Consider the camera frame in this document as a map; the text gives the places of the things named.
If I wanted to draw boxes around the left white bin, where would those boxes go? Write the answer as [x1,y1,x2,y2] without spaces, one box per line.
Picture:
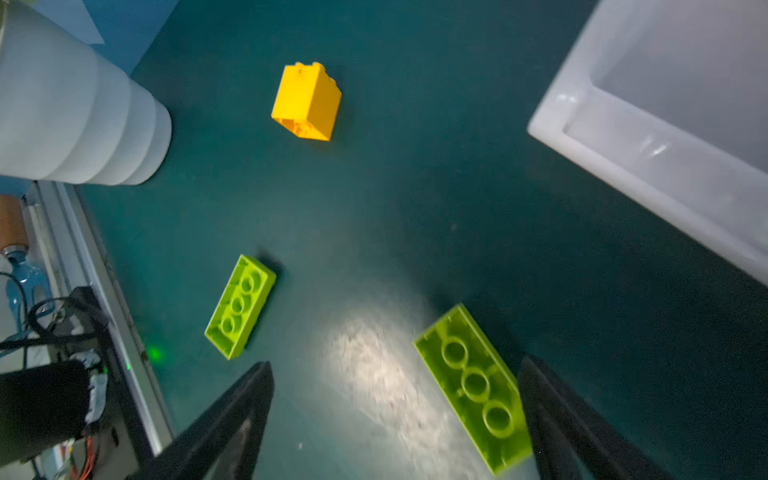
[528,1,767,281]

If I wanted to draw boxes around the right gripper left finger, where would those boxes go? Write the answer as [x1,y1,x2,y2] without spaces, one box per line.
[130,361,274,479]

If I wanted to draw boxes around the aluminium rail frame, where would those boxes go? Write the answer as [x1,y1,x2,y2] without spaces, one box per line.
[25,181,173,462]

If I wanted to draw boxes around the potted flower plant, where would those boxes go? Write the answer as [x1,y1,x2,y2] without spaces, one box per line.
[1,1,172,186]

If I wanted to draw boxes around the yellow lego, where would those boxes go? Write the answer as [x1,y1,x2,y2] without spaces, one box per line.
[271,62,342,142]

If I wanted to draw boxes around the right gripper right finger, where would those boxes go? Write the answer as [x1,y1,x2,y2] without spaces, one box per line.
[518,356,671,479]

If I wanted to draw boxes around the green lego brick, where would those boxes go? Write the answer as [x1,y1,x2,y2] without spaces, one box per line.
[413,303,533,475]
[204,255,277,360]

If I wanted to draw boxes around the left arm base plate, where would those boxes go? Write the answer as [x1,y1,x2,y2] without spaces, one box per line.
[0,286,151,480]

